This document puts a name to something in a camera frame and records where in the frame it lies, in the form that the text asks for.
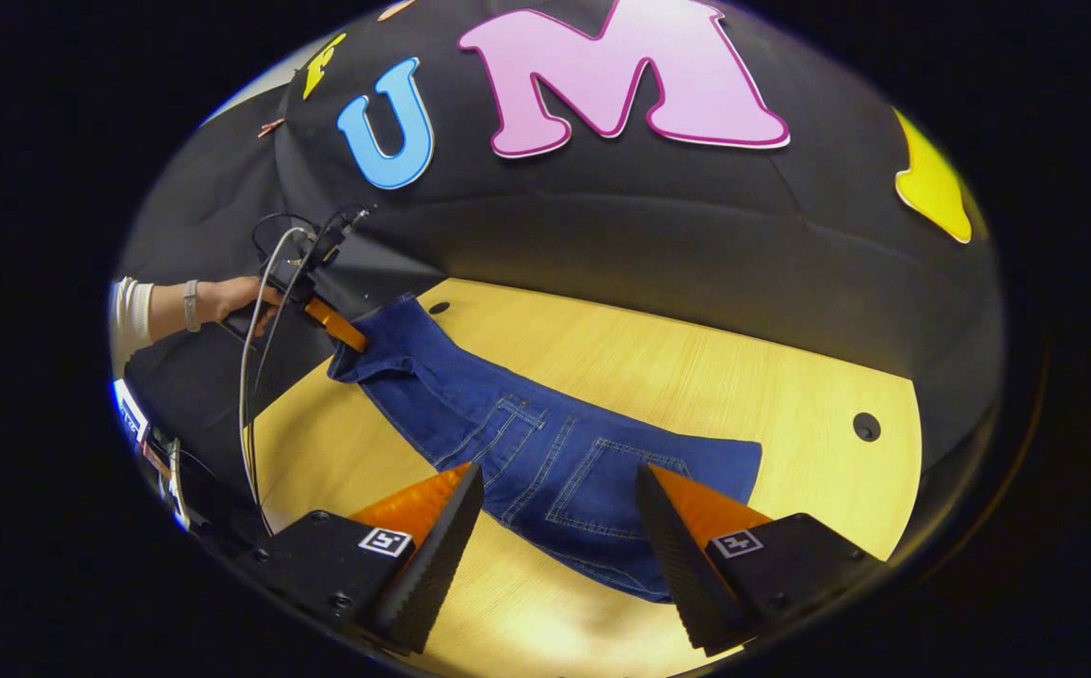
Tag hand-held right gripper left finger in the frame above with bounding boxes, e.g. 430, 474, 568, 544
233, 461, 486, 656

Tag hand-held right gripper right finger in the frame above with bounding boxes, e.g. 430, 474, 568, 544
634, 461, 887, 658

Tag blue jeans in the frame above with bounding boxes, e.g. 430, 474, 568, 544
327, 292, 763, 604

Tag dark equipment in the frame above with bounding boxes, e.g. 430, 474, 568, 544
112, 377, 268, 558

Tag black backdrop cloth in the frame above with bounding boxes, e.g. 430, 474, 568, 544
117, 0, 1005, 472

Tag black cable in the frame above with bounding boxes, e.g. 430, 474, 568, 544
249, 209, 367, 396

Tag grey cable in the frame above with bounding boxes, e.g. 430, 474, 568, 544
238, 224, 318, 538

